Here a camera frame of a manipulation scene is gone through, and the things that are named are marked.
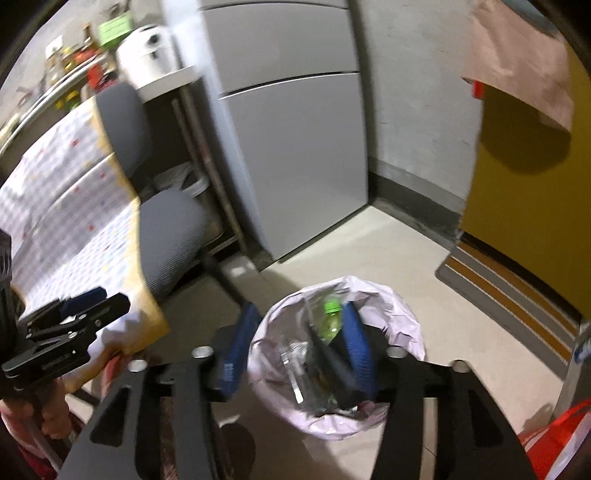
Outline red plastic bag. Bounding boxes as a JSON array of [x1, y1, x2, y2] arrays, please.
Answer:
[[516, 400, 591, 480]]

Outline person's left hand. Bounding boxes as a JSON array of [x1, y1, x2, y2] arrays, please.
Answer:
[[4, 375, 72, 440]]

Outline green plastic bottle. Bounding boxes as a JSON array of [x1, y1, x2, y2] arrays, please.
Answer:
[[318, 297, 348, 345]]

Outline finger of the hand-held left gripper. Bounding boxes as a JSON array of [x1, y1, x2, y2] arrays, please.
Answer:
[[0, 294, 132, 378], [25, 286, 108, 331]]

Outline white air fryer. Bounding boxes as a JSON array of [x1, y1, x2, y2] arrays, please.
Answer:
[[115, 25, 179, 89]]

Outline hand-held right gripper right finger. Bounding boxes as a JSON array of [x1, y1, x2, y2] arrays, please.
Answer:
[[342, 302, 539, 480]]

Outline pink-lined waste bin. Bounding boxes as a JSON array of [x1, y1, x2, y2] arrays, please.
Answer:
[[246, 275, 427, 442]]

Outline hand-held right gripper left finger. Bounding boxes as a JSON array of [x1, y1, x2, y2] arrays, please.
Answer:
[[58, 302, 262, 480]]

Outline green utensil basket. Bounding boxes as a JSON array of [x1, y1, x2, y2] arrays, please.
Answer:
[[97, 16, 131, 48]]

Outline pink hanging cloth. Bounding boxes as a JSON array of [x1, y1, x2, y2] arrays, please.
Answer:
[[461, 0, 576, 133]]

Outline blue checked dotted cloth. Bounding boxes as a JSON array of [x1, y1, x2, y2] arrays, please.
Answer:
[[0, 98, 170, 366]]

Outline white refrigerator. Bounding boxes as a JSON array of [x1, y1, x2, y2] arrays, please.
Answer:
[[161, 0, 371, 265]]

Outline striped doormat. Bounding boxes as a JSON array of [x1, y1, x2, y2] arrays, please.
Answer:
[[435, 241, 581, 366]]

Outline yellow door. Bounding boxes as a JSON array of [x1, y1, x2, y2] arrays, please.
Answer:
[[458, 45, 591, 320]]

